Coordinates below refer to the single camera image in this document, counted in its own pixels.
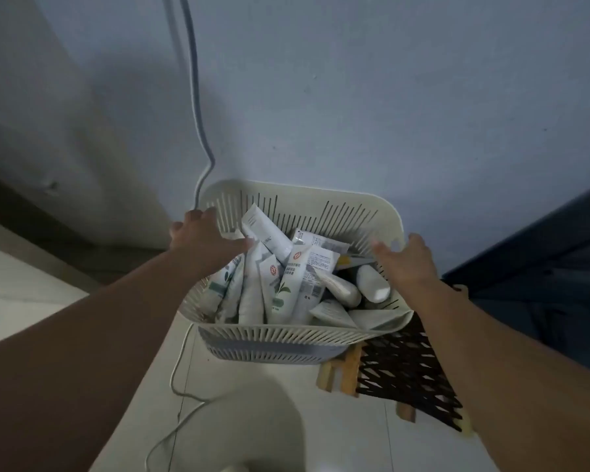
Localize pile of tubes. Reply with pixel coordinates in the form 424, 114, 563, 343
199, 203, 409, 330

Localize person's left hand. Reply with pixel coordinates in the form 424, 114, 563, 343
169, 206, 254, 277

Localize white floor cable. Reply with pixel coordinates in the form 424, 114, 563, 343
145, 323, 212, 472

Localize wooden black mesh rack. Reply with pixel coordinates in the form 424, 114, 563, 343
317, 285, 473, 436

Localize person's left forearm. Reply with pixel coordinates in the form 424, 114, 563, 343
0, 248, 217, 472

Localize cream slotted plastic basket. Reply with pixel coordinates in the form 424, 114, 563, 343
179, 179, 415, 347

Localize person's right forearm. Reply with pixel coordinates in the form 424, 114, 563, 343
410, 277, 590, 472

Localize dark grey shelf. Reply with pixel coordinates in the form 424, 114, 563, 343
442, 179, 590, 379

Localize person's right hand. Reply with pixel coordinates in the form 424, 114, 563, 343
371, 233, 441, 296

